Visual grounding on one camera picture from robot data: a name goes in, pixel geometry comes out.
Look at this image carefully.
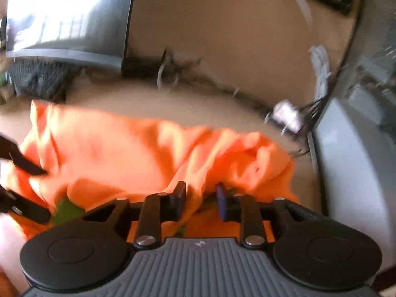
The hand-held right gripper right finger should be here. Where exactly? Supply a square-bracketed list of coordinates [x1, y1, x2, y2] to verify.
[216, 182, 322, 248]

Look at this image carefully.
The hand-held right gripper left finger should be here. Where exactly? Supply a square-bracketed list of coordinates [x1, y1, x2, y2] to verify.
[82, 181, 188, 249]

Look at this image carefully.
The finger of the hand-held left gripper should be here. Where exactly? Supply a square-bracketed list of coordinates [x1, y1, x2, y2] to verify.
[0, 132, 48, 177]
[0, 185, 51, 225]

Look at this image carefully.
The orange pumpkin costume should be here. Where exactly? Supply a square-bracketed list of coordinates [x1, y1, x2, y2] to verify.
[5, 99, 300, 246]

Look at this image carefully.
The black keyboard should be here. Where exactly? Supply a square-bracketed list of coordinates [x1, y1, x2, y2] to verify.
[9, 58, 81, 103]

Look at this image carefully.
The crumpled white paper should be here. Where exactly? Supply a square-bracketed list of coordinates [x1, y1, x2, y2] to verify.
[272, 100, 304, 132]

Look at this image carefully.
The black computer monitor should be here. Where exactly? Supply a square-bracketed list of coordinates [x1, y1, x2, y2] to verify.
[5, 0, 139, 72]

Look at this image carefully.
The white computer case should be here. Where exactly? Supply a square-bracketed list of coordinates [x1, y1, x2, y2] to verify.
[309, 0, 396, 274]

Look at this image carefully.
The black cable bundle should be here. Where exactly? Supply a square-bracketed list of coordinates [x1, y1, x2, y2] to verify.
[123, 48, 311, 157]

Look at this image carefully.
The white plug and cable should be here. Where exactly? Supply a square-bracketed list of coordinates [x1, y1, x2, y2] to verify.
[285, 0, 334, 100]

